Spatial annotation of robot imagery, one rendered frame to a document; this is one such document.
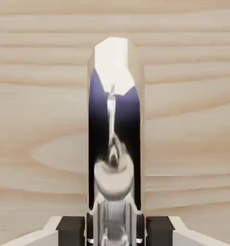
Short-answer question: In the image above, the light wood cabinet door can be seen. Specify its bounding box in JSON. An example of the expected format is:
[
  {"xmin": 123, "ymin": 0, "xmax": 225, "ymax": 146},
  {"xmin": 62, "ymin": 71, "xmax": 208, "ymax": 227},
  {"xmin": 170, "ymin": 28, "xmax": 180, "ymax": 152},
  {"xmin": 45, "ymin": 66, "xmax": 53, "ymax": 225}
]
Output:
[{"xmin": 0, "ymin": 0, "xmax": 230, "ymax": 246}]

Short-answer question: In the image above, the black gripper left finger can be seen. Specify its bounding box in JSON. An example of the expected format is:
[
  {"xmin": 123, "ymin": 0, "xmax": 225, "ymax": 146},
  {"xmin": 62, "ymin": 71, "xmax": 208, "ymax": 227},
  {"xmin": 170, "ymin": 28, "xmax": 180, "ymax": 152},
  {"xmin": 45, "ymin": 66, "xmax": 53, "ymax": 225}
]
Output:
[{"xmin": 0, "ymin": 215, "xmax": 87, "ymax": 246}]

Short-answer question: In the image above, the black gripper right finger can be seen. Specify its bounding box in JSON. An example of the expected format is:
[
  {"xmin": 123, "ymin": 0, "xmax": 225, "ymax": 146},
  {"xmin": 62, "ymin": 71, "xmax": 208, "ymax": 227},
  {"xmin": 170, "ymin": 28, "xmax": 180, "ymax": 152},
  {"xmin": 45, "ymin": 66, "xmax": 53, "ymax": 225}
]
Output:
[{"xmin": 145, "ymin": 215, "xmax": 230, "ymax": 246}]

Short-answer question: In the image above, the shiny curved metal handle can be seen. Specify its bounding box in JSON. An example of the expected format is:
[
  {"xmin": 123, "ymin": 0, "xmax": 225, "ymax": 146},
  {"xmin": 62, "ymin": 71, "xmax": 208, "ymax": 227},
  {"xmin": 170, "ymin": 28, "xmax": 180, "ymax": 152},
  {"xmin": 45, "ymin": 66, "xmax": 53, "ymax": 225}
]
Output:
[{"xmin": 84, "ymin": 37, "xmax": 147, "ymax": 246}]

